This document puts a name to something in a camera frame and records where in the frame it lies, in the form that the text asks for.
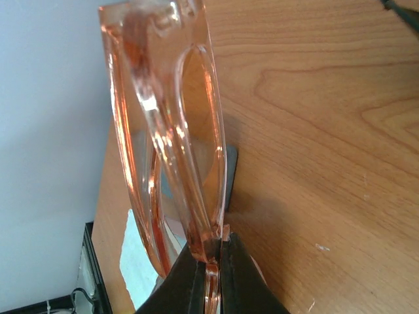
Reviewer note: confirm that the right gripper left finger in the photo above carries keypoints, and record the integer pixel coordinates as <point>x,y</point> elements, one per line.
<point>183,289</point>

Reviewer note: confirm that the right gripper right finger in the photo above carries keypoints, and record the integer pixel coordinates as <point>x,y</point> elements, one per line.
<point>243,289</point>

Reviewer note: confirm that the grey-blue glasses case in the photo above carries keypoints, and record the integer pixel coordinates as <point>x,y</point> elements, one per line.
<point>154,188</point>

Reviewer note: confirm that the red-framed clear glasses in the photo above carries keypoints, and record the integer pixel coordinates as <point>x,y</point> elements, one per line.
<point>163,80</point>

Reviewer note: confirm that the dark aviator sunglasses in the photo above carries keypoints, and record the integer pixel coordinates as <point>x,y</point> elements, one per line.
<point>409,16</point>

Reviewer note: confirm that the left light-blue cleaning cloth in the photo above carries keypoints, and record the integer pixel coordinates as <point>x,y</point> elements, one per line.
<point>139,275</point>

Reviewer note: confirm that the black cage frame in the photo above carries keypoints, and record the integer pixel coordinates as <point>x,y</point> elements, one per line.
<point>89,295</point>

